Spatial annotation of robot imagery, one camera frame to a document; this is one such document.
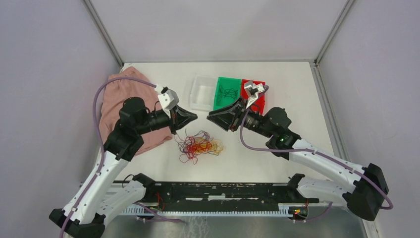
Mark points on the clear plastic bin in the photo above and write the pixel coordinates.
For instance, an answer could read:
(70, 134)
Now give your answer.
(203, 93)

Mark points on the green plastic bin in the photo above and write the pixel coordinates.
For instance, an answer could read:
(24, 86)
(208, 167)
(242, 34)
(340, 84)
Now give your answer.
(227, 92)

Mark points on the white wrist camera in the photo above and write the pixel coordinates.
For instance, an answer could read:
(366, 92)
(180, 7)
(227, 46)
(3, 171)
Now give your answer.
(254, 91)
(167, 98)

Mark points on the white slotted cable duct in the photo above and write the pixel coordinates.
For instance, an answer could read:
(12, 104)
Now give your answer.
(282, 211)

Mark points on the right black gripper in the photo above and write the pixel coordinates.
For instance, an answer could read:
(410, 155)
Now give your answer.
(230, 117)

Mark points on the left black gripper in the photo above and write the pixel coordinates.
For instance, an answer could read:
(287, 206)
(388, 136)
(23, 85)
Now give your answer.
(176, 123)

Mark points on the red plastic bin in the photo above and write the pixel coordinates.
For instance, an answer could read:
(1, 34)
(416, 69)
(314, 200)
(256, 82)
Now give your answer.
(259, 104)

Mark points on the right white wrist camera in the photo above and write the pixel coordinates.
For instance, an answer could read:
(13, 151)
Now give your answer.
(254, 91)

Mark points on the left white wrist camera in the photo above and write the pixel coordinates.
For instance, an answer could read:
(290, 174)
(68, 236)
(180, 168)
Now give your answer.
(167, 98)

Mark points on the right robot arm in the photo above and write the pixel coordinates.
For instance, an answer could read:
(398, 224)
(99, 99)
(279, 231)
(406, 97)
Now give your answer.
(363, 190)

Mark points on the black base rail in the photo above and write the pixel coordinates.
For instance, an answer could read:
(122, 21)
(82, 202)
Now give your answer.
(222, 196)

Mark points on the pink cloth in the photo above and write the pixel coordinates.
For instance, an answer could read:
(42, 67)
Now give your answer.
(115, 94)

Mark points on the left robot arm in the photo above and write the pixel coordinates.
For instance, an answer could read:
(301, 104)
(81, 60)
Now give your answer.
(88, 214)

